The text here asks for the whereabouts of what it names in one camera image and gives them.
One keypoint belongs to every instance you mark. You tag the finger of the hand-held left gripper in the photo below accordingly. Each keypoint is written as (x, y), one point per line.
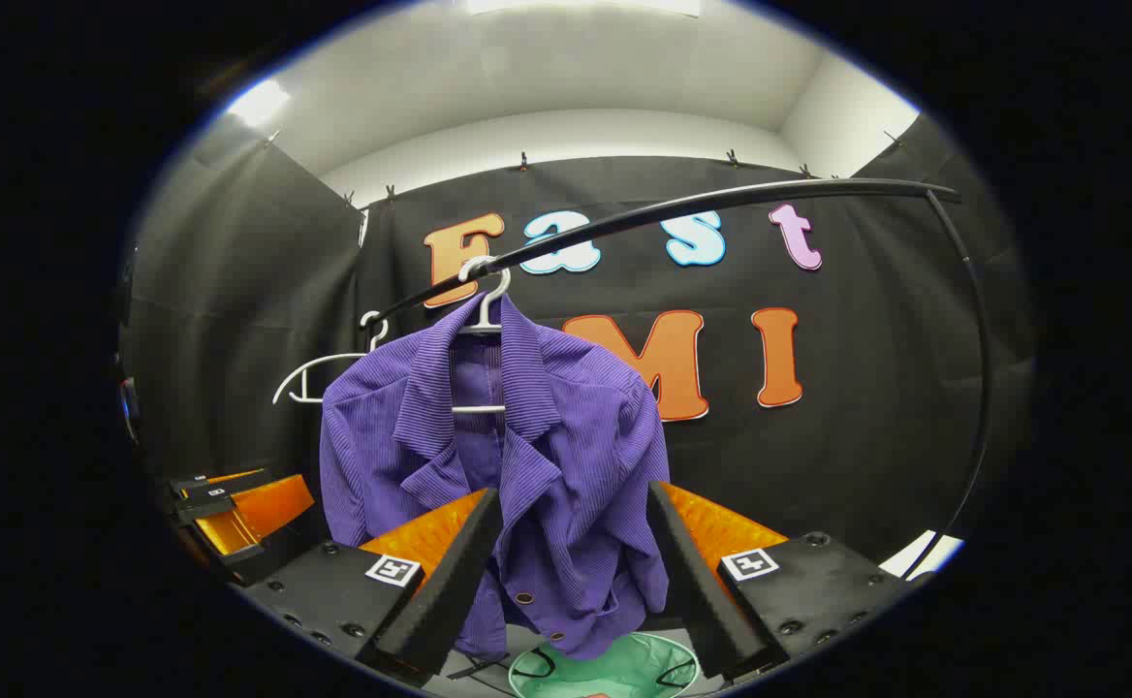
(232, 482)
(266, 514)

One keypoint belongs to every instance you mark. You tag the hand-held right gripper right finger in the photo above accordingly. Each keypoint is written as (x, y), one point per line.
(697, 582)

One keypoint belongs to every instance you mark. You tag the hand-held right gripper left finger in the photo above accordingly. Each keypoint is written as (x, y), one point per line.
(450, 582)

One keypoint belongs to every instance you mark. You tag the green laundry hamper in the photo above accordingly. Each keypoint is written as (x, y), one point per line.
(614, 671)

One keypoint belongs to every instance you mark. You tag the white plastic hanger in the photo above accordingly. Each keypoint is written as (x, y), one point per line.
(306, 368)
(494, 291)

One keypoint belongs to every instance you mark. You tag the black clothes rail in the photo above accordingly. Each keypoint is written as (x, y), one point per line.
(721, 201)

